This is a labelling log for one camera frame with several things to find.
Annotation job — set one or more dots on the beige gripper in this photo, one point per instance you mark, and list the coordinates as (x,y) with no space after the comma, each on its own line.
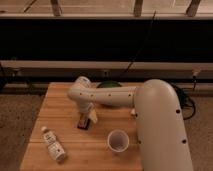
(92,115)

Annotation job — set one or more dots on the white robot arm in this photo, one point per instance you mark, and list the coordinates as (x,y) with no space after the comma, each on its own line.
(161,132)

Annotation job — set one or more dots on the green ceramic bowl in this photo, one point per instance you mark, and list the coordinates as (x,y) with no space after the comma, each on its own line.
(109,84)

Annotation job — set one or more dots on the wooden table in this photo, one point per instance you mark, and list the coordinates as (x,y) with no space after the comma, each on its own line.
(86,149)

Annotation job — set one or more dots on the white sponge block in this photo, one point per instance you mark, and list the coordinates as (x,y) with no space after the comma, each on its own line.
(133,113)

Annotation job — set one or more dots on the white plastic bottle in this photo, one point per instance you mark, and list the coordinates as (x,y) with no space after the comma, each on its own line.
(55,149)

